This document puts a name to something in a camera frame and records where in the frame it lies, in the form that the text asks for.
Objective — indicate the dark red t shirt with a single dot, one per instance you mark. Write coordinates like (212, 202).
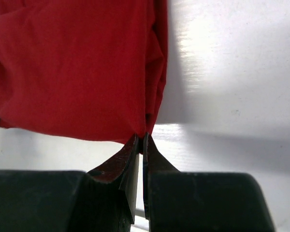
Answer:
(86, 69)

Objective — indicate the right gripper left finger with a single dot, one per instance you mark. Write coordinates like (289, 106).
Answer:
(101, 200)

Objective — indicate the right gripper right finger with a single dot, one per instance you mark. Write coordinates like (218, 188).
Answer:
(177, 201)

